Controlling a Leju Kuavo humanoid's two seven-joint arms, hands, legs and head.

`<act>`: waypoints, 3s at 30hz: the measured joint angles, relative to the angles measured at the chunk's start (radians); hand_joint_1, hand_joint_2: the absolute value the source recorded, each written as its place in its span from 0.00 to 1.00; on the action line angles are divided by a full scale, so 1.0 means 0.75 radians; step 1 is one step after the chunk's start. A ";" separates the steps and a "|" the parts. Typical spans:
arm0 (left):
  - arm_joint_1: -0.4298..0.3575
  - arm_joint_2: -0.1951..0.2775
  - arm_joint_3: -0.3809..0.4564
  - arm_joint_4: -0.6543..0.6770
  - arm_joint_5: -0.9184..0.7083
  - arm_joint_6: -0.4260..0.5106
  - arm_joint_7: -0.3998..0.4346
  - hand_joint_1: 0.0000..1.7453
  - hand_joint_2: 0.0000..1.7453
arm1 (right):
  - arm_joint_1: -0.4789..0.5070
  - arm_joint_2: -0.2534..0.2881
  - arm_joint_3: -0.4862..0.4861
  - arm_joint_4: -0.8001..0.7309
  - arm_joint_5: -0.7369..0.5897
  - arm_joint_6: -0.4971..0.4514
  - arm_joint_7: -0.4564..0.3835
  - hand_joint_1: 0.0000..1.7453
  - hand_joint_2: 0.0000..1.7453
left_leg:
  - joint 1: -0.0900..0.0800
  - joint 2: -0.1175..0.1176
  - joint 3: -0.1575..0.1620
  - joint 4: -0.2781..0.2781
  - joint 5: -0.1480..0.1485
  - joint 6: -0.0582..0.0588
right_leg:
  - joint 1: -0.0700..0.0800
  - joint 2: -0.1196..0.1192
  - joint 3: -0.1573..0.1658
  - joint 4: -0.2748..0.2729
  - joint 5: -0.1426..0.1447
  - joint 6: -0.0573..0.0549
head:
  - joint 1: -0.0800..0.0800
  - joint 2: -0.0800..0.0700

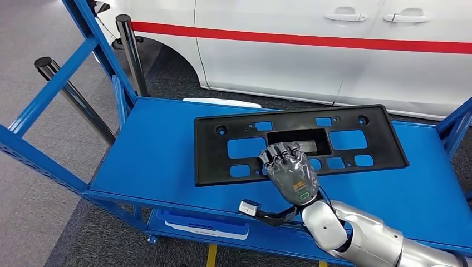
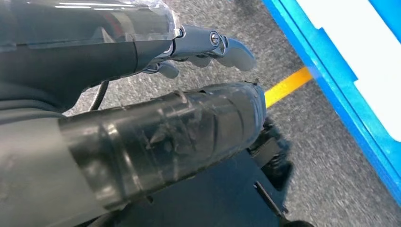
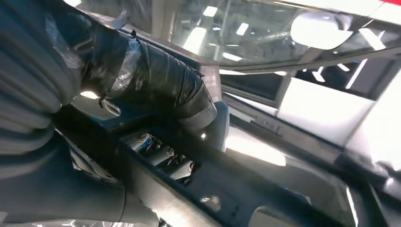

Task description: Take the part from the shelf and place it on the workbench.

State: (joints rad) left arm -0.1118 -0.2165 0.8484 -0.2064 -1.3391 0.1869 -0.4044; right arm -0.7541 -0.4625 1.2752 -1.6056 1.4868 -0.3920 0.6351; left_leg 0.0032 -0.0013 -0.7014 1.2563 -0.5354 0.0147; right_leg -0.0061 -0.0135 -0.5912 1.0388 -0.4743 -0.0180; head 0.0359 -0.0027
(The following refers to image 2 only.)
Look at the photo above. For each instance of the black robot lower body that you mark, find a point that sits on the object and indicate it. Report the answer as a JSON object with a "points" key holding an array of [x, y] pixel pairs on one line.
{"points": [[203, 200]]}

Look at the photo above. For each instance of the blue metal shelf rack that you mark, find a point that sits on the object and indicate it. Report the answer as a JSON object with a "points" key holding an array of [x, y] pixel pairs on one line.
{"points": [[313, 67]]}

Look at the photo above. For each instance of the yellow floor tape square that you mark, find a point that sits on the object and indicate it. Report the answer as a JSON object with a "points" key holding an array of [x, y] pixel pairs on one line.
{"points": [[285, 87]]}

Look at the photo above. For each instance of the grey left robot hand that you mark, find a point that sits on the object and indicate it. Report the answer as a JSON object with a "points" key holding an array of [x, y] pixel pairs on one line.
{"points": [[78, 47]]}

